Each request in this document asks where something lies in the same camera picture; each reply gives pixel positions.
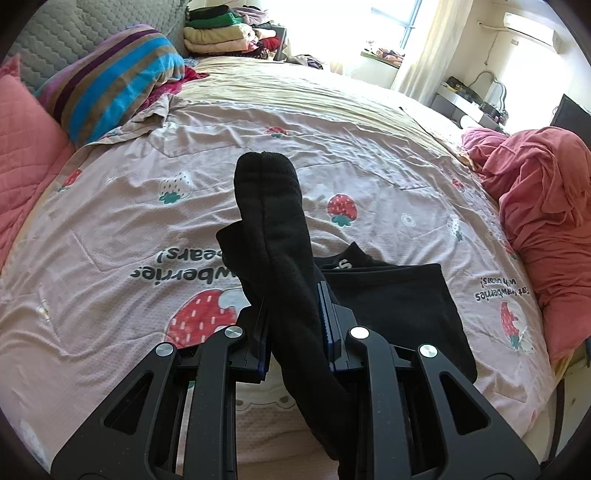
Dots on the stack of folded clothes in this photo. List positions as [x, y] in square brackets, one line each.
[229, 29]

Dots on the white air conditioner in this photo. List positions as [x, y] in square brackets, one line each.
[533, 29]

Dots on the pink crumpled clothes pile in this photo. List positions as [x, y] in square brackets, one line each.
[541, 181]

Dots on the black shirt with orange sleeve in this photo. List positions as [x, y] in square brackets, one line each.
[269, 250]

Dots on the striped colourful pillow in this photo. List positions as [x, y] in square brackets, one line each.
[104, 89]

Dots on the pink quilted blanket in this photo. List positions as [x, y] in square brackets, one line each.
[34, 149]

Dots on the grey quilted headboard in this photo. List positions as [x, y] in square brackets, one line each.
[62, 32]

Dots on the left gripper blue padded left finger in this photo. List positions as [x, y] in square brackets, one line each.
[173, 414]

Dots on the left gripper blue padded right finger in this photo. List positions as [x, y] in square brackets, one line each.
[421, 417]

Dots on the white side table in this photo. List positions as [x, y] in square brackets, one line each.
[463, 106]

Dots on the pink strawberry print bedsheet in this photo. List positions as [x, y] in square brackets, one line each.
[119, 253]

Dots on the white curtain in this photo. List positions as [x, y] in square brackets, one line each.
[429, 52]

